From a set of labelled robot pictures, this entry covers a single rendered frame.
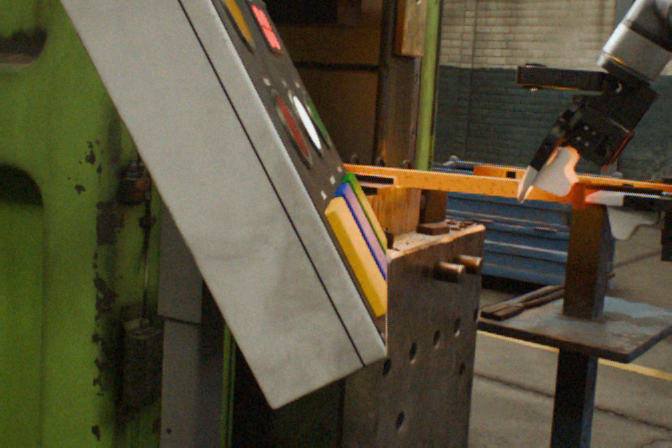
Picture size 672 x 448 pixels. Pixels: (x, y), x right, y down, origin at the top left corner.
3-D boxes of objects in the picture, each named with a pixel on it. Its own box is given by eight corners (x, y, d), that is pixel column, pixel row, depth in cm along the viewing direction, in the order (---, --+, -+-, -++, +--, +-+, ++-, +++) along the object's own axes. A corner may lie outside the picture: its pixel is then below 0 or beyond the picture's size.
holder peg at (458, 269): (465, 282, 124) (467, 264, 123) (459, 285, 121) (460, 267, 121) (439, 278, 126) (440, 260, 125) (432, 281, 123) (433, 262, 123)
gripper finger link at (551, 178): (544, 222, 111) (588, 163, 109) (506, 195, 113) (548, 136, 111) (548, 223, 113) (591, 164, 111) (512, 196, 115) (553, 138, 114)
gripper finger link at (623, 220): (579, 237, 110) (657, 246, 106) (583, 190, 109) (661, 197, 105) (583, 234, 112) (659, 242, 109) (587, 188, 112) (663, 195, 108)
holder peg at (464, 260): (483, 274, 131) (484, 256, 130) (477, 277, 128) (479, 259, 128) (457, 270, 132) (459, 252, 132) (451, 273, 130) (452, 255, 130)
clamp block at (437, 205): (446, 221, 143) (449, 181, 142) (427, 226, 135) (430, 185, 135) (380, 212, 148) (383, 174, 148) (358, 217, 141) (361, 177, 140)
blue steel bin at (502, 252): (615, 287, 546) (626, 173, 538) (574, 309, 480) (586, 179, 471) (443, 258, 610) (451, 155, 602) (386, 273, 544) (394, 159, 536)
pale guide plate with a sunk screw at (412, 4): (423, 57, 157) (430, -39, 155) (403, 54, 150) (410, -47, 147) (412, 57, 158) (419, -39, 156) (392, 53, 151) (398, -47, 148)
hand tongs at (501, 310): (598, 274, 207) (598, 269, 207) (615, 277, 205) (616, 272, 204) (479, 317, 159) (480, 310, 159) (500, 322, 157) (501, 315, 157)
